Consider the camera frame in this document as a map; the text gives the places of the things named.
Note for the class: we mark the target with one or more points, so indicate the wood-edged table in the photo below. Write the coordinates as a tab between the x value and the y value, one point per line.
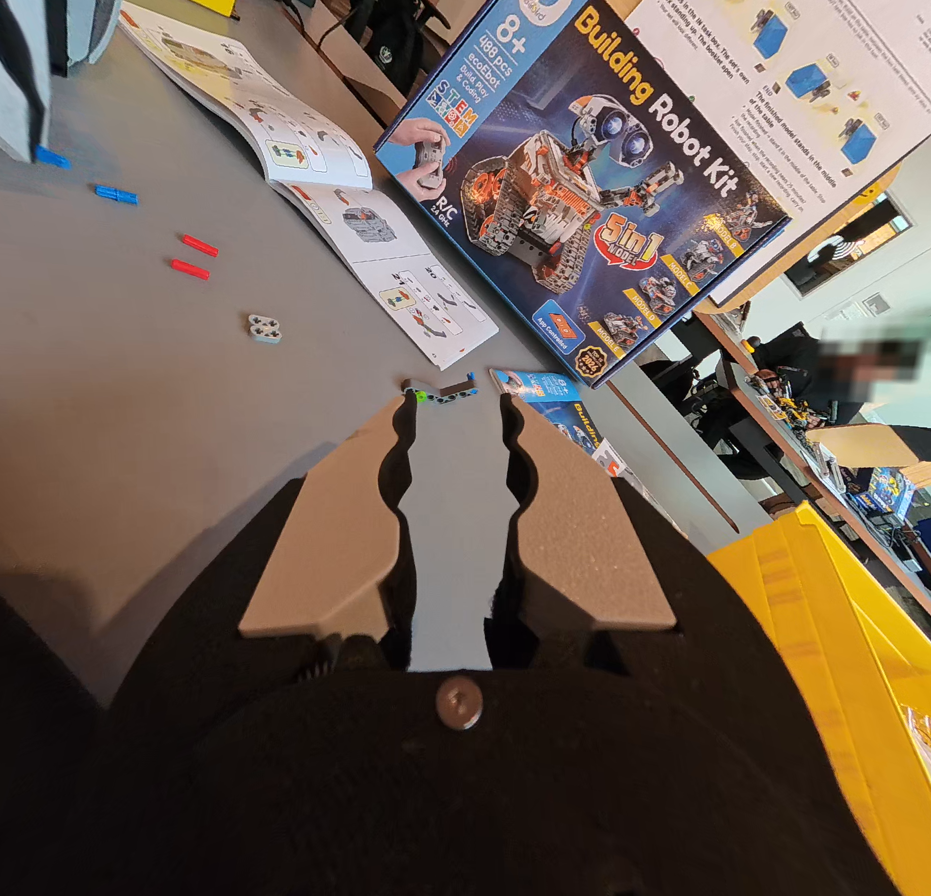
738	372

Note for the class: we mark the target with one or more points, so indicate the blue robot kit box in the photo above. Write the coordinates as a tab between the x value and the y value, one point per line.
545	183

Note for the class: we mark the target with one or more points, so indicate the red axle pin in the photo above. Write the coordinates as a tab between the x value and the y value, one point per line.
190	269
200	245

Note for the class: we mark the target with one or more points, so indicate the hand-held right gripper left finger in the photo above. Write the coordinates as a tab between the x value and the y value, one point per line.
327	547

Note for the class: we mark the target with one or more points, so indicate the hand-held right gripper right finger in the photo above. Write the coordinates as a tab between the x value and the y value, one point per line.
589	547

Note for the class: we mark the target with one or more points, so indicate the black perforated pad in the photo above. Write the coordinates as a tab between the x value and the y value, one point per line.
36	663

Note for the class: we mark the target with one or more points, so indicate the grey desk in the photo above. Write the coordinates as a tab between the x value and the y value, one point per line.
145	401

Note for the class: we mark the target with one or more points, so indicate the light grey cross-hole connector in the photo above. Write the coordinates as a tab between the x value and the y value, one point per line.
263	321
265	336

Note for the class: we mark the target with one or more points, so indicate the white door with window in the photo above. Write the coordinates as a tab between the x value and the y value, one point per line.
847	248

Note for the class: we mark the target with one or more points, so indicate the open instruction booklet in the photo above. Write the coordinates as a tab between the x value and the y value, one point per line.
320	168

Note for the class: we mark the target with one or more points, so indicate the black backpack with logo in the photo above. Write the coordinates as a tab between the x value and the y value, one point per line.
385	37

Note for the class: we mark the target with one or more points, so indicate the dark grey beam with pins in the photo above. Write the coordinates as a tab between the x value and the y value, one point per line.
444	392

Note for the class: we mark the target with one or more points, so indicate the yellow brick model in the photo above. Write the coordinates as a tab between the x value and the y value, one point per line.
789	408

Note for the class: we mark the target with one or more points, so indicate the blue axle pin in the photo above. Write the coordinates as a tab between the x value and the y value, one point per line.
116	194
51	157

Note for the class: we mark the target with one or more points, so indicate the partly built robot model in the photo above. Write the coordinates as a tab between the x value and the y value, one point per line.
73	8

